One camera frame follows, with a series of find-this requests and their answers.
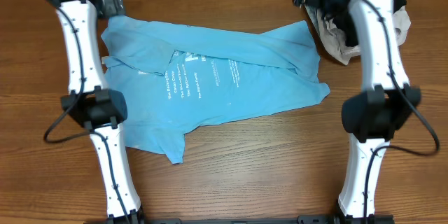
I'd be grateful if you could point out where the light blue printed t-shirt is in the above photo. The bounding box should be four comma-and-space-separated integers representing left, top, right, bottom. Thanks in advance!
101, 16, 330, 164

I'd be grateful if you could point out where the black crumpled garment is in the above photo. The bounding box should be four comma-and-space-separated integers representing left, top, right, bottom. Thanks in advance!
324, 0, 411, 48

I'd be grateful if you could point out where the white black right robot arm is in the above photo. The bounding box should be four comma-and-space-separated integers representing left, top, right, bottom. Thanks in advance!
293, 0, 421, 223

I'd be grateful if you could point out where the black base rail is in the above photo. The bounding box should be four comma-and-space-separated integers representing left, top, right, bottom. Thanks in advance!
141, 215, 341, 224

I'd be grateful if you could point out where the beige folded garment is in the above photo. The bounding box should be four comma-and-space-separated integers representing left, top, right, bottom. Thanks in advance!
317, 10, 406, 65

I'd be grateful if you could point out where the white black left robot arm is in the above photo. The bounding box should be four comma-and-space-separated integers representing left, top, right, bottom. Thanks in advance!
50, 0, 145, 223

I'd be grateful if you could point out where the grey blue folded garment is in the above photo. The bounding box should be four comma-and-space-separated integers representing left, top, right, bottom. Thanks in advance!
304, 6, 319, 32

